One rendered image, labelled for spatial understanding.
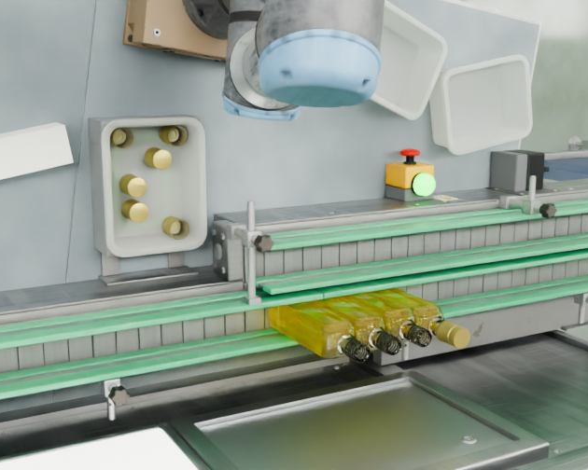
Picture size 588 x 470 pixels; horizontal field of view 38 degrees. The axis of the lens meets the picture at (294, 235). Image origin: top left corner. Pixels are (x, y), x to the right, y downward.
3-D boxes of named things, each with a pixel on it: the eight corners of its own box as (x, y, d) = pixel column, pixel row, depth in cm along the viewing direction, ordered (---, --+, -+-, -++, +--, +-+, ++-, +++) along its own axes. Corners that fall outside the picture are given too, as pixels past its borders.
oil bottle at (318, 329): (267, 325, 149) (329, 364, 130) (267, 295, 147) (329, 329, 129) (295, 321, 151) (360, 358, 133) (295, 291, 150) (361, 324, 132)
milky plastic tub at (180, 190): (93, 249, 144) (108, 259, 136) (87, 117, 139) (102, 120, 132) (189, 239, 152) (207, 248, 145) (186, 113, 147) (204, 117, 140)
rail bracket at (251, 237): (226, 293, 143) (258, 312, 132) (224, 195, 139) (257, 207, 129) (242, 291, 144) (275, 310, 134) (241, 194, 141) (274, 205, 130)
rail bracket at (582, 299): (546, 314, 182) (595, 331, 170) (548, 283, 181) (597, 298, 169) (559, 311, 184) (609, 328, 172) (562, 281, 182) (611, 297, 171)
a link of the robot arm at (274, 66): (301, 29, 131) (407, -59, 77) (293, 126, 132) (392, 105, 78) (224, 20, 128) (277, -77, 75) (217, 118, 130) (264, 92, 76)
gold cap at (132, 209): (120, 199, 143) (128, 203, 139) (140, 198, 145) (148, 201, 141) (121, 219, 144) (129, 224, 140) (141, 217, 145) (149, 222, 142)
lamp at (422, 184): (410, 196, 165) (419, 198, 162) (411, 172, 164) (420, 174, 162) (428, 194, 167) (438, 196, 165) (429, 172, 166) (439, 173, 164)
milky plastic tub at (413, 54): (392, 122, 171) (418, 125, 163) (305, 74, 159) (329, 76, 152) (425, 43, 171) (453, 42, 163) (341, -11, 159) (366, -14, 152)
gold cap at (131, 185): (118, 174, 142) (126, 178, 138) (138, 172, 144) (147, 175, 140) (119, 195, 143) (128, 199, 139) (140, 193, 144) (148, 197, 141)
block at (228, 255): (209, 273, 148) (225, 283, 142) (207, 221, 146) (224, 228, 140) (228, 270, 150) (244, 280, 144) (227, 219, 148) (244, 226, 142)
